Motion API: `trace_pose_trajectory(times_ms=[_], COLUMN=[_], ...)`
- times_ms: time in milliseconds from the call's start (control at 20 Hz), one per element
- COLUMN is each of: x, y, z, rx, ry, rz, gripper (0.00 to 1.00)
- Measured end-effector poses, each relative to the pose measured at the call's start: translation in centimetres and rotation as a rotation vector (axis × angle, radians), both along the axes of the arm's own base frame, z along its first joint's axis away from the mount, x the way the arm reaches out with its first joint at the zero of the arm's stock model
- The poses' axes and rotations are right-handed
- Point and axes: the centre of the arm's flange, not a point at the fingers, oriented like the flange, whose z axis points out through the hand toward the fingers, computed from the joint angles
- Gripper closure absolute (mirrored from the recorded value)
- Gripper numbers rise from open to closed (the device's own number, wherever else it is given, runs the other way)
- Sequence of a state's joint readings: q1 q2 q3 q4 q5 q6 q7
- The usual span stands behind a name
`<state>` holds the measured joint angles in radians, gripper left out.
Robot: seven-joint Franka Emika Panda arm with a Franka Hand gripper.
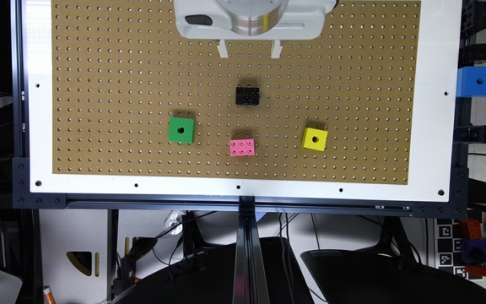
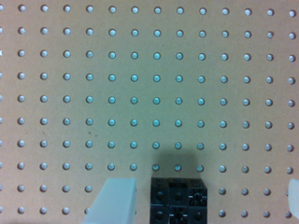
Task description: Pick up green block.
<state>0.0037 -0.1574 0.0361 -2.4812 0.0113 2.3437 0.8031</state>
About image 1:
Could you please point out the pile of coloured blocks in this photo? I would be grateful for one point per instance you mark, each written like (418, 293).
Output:
(473, 246)

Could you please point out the white table panel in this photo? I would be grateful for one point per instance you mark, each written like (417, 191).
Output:
(271, 99)

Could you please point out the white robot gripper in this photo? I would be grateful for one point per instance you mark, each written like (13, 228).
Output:
(204, 19)

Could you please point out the pink studded block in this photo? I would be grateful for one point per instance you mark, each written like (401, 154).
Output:
(242, 147)

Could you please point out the green block with hole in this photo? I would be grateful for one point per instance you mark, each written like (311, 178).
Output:
(181, 130)

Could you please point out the black and white marker sheet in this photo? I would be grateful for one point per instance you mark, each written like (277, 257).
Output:
(448, 249)

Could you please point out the black studded block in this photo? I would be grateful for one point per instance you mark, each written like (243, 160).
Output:
(248, 96)

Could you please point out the blue block with hole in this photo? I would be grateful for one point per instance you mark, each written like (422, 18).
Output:
(471, 82)

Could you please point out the black aluminium table frame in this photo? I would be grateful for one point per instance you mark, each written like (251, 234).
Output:
(247, 204)

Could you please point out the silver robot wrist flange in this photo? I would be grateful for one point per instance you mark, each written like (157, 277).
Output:
(253, 17)

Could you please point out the black stacked blocks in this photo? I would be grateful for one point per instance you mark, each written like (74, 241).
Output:
(473, 21)

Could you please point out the yellow block with hole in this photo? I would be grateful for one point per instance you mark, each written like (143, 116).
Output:
(314, 139)

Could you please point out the brown perforated pegboard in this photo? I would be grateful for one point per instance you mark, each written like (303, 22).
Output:
(121, 70)

